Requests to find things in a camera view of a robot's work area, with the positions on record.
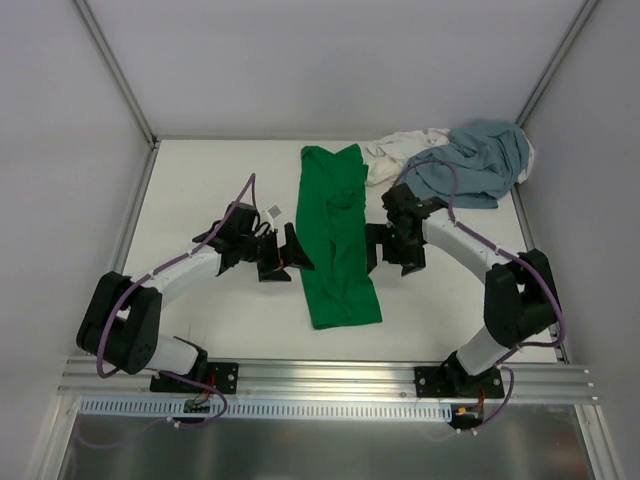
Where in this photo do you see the green t-shirt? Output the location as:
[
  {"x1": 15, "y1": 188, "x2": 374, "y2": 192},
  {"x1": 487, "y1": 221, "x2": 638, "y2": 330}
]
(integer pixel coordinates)
[{"x1": 295, "y1": 144, "x2": 383, "y2": 330}]

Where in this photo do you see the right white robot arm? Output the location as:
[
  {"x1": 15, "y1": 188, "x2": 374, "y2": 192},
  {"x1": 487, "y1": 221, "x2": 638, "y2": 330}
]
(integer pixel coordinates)
[{"x1": 366, "y1": 192, "x2": 561, "y2": 398}]

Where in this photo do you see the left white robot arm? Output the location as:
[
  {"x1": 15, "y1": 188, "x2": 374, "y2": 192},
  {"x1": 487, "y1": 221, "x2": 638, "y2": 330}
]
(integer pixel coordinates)
[{"x1": 76, "y1": 203, "x2": 314, "y2": 391}]

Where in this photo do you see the white t-shirt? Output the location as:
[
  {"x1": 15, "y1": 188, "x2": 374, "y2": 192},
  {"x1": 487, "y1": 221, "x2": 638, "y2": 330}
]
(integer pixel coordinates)
[{"x1": 363, "y1": 127, "x2": 536, "y2": 189}]

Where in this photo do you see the blue-grey t-shirt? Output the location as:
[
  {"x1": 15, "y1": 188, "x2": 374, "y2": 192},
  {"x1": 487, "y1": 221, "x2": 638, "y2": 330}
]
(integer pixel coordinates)
[{"x1": 401, "y1": 120, "x2": 535, "y2": 210}]

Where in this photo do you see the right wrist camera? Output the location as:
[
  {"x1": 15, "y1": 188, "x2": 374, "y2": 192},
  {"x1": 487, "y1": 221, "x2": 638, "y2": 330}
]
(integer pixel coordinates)
[{"x1": 381, "y1": 183, "x2": 423, "y2": 219}]

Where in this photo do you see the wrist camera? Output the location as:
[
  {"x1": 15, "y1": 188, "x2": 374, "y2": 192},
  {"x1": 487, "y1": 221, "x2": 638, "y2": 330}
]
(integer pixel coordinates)
[
  {"x1": 264, "y1": 205, "x2": 282, "y2": 223},
  {"x1": 381, "y1": 183, "x2": 423, "y2": 219}
]

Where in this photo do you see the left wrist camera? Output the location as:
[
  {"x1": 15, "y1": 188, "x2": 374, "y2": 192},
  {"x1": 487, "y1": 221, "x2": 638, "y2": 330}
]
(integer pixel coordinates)
[{"x1": 264, "y1": 205, "x2": 282, "y2": 223}]

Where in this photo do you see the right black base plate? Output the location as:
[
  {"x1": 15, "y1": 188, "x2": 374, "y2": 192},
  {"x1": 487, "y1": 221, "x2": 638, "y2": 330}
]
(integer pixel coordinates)
[{"x1": 413, "y1": 365, "x2": 505, "y2": 399}]

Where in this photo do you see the white slotted cable duct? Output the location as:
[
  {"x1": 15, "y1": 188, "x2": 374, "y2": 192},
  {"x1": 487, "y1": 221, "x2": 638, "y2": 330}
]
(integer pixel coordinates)
[{"x1": 78, "y1": 396, "x2": 452, "y2": 423}]

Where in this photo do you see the aluminium mounting rail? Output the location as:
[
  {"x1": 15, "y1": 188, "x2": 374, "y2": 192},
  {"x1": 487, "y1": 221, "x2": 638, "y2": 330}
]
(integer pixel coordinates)
[{"x1": 57, "y1": 356, "x2": 601, "y2": 405}]

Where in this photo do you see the right aluminium frame post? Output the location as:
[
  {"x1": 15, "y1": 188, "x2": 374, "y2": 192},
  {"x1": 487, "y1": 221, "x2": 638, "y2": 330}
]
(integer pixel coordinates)
[{"x1": 515, "y1": 0, "x2": 601, "y2": 128}]

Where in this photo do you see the aluminium frame post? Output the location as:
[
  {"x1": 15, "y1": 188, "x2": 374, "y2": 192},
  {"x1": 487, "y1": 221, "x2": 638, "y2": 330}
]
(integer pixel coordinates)
[
  {"x1": 515, "y1": 0, "x2": 601, "y2": 128},
  {"x1": 70, "y1": 0, "x2": 157, "y2": 147}
]

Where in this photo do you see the left aluminium frame post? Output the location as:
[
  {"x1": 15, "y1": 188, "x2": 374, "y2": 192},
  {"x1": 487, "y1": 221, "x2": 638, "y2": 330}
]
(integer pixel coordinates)
[{"x1": 70, "y1": 0, "x2": 157, "y2": 147}]

